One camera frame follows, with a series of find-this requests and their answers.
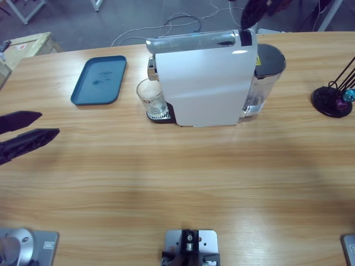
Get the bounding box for wooden crate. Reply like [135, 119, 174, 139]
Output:
[0, 32, 63, 92]

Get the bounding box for white capsule coffee machine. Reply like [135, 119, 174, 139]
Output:
[146, 28, 286, 128]

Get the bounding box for blue plastic tray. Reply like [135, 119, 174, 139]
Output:
[70, 55, 128, 106]

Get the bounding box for grey mount plate dark post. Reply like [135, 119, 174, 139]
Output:
[161, 229, 221, 266]

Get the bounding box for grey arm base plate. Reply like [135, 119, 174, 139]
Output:
[0, 227, 60, 266]
[340, 234, 355, 266]

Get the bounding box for silver coffee machine lever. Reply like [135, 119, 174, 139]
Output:
[146, 29, 236, 53]

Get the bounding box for white table frame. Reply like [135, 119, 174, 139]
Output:
[317, 0, 344, 33]
[0, 0, 47, 25]

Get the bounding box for white floor cable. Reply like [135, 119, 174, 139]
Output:
[110, 0, 245, 48]

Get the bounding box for black capsule holder with rods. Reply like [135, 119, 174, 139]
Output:
[311, 57, 355, 119]

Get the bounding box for black floor cable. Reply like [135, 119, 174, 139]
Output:
[163, 15, 203, 33]

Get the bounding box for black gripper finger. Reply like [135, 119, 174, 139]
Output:
[0, 127, 60, 166]
[265, 0, 288, 16]
[240, 0, 264, 30]
[0, 110, 43, 135]

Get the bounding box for clear glass cup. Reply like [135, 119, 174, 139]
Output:
[135, 78, 167, 119]

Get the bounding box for grey floor box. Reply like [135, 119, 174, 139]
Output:
[256, 27, 288, 35]

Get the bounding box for white table leg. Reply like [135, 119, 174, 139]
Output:
[90, 0, 108, 12]
[251, 16, 263, 35]

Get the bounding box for metal grid drip tray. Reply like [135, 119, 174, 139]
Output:
[146, 102, 176, 124]

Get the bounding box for clear water tank black lid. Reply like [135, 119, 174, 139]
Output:
[240, 43, 286, 122]

